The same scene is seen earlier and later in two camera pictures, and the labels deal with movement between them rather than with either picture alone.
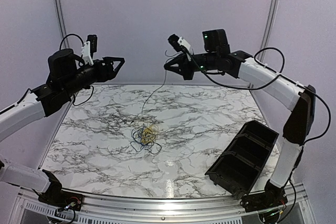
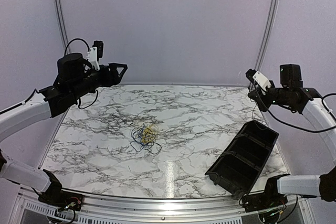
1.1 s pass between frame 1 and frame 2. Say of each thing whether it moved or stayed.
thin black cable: moved
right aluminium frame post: stayed
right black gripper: moved
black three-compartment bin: stayed
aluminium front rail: stayed
